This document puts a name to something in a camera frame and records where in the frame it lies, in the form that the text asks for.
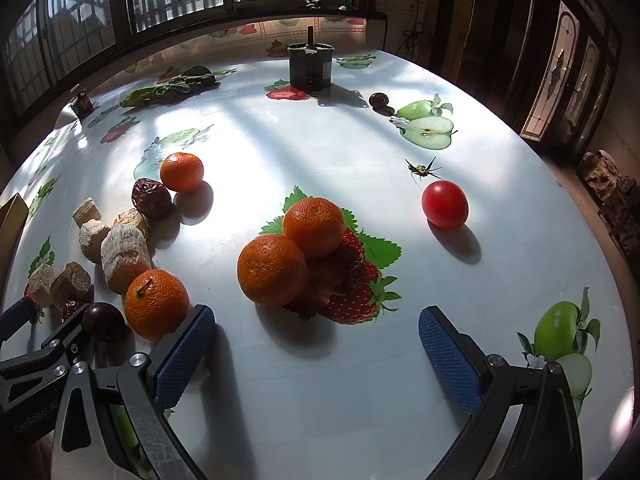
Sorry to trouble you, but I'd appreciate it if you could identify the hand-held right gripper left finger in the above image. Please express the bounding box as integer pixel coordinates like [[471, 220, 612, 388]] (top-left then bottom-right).
[[50, 304, 217, 480]]

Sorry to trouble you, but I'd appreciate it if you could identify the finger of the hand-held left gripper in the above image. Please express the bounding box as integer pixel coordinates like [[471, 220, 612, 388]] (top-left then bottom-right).
[[41, 306, 96, 358], [0, 296, 37, 343]]

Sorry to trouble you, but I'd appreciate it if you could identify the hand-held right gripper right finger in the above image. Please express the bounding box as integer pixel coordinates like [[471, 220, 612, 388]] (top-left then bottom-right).
[[418, 305, 584, 480]]

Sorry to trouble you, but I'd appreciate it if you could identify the orange tangerine with stem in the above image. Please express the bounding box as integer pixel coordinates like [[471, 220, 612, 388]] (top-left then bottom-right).
[[124, 269, 191, 341]]

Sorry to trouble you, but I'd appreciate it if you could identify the cardboard box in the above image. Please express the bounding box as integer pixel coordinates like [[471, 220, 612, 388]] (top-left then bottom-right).
[[0, 192, 30, 286]]

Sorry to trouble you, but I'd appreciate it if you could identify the large beige fibrous chunk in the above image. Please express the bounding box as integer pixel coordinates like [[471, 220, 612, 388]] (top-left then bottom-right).
[[100, 223, 152, 295]]

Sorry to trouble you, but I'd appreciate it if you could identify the large red dried date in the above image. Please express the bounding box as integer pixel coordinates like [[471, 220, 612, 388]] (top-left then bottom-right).
[[131, 178, 173, 220]]

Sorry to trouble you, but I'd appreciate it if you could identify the dark purple plum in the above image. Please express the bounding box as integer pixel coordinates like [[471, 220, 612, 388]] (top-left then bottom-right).
[[82, 301, 126, 343]]

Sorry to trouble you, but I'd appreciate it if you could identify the red tomato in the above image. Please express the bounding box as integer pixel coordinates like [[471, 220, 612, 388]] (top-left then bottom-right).
[[421, 180, 470, 230]]

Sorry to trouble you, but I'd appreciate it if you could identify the small dark red jar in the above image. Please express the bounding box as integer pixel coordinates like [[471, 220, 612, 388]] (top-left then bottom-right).
[[70, 87, 96, 118]]

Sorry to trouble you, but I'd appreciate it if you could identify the brown wood carving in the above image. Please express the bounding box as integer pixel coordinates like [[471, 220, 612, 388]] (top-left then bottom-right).
[[577, 150, 640, 261]]

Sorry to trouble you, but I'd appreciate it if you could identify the fruit printed tablecloth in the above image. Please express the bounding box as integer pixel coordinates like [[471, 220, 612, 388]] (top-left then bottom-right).
[[0, 17, 638, 480]]

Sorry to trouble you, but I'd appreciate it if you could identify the green leafy vegetable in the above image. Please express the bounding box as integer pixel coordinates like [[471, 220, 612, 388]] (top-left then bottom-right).
[[119, 66, 223, 108]]

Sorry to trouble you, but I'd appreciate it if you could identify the stained glass wooden door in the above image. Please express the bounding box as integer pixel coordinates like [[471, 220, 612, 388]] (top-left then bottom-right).
[[520, 0, 622, 157]]

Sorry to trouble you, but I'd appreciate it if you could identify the black canister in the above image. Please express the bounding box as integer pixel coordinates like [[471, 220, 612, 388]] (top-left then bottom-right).
[[287, 25, 335, 92]]

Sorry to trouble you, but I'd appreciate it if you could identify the hanging black cable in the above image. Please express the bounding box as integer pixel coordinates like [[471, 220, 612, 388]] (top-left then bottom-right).
[[402, 0, 426, 53]]

